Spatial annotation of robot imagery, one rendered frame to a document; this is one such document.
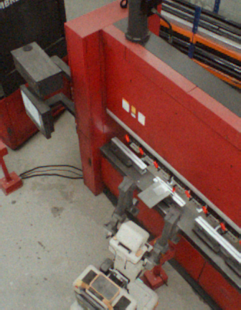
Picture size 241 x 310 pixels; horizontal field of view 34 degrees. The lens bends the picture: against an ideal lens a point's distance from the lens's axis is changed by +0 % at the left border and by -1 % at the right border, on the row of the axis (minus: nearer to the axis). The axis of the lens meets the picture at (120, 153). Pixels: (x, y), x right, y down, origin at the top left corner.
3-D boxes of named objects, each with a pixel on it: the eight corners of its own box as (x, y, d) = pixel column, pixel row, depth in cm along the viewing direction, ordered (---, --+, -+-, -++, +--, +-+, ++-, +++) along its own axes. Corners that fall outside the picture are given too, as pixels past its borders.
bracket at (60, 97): (43, 106, 425) (41, 101, 419) (62, 96, 434) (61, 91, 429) (64, 128, 406) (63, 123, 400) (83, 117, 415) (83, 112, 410)
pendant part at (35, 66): (26, 116, 421) (9, 50, 354) (47, 107, 430) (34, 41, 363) (49, 147, 395) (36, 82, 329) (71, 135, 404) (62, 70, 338)
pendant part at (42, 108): (25, 113, 405) (19, 85, 377) (36, 107, 409) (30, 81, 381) (46, 140, 382) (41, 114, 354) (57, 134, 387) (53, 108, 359)
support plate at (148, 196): (137, 195, 373) (137, 194, 373) (158, 181, 384) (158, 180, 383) (150, 208, 365) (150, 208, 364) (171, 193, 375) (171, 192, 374)
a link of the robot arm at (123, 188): (116, 183, 303) (126, 190, 299) (127, 174, 311) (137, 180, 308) (110, 218, 334) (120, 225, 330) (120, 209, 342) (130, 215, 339)
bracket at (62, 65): (35, 70, 386) (34, 64, 381) (57, 60, 396) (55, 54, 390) (58, 92, 367) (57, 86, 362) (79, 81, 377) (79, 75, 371)
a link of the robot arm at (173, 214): (162, 214, 286) (173, 222, 283) (172, 204, 295) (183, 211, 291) (152, 248, 317) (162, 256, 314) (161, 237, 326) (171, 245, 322)
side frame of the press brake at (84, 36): (83, 184, 501) (63, 23, 320) (135, 150, 534) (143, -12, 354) (95, 196, 489) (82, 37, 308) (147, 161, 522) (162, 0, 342)
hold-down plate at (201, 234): (191, 229, 364) (192, 228, 362) (196, 227, 366) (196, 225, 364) (216, 254, 350) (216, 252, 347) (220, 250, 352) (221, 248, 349)
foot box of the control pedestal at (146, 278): (138, 278, 426) (138, 273, 416) (157, 266, 434) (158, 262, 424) (148, 293, 415) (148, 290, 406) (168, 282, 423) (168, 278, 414)
